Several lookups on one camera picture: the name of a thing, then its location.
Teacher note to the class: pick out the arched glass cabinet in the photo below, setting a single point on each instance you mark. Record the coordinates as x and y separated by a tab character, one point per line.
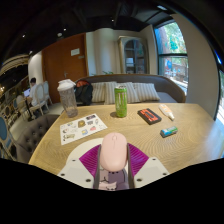
133	56

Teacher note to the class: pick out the brown wooden door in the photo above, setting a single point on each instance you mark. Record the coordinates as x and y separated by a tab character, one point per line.
60	66

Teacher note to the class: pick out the black-framed window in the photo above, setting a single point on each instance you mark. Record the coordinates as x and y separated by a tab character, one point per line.
171	53

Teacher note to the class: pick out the small teal pack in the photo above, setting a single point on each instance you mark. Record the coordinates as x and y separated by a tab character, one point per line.
169	131

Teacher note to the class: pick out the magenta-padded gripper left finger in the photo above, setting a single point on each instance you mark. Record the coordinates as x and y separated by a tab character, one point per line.
75	171

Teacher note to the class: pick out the clear shaker bottle white lid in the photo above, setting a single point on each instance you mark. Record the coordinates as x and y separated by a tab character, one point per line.
68	101

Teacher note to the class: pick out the grey tufted armchair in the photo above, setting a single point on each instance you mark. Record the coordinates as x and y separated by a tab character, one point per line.
33	135

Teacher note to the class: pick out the group of blue chairs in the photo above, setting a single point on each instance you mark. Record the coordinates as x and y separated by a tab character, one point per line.
5	133

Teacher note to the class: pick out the white door sign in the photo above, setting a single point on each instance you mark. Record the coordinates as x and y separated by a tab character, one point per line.
75	52

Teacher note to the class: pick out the black box with orange print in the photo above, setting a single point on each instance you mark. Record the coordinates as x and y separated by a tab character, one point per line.
149	116

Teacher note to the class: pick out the pink computer mouse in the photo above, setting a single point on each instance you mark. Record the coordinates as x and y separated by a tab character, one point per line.
114	151

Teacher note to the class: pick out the white chair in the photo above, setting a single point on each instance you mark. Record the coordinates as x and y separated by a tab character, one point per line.
41	98

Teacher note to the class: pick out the black backpack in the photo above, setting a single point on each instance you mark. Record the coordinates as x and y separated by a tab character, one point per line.
84	93

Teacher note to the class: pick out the person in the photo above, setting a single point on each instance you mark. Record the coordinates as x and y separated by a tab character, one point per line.
33	91

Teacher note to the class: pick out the white squeeze tube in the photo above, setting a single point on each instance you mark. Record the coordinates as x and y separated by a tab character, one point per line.
166	111

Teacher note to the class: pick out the curved grey sofa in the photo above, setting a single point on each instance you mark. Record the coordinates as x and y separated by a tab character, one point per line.
170	88

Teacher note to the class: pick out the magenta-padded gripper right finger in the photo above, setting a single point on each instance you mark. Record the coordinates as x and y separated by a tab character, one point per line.
150	171

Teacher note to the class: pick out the striped cushion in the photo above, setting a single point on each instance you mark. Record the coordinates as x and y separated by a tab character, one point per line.
147	91
132	93
98	92

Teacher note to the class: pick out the white sticker sheet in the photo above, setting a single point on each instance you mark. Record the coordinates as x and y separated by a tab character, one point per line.
81	129

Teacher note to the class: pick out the green drink can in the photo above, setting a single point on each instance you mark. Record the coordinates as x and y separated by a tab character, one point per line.
121	101

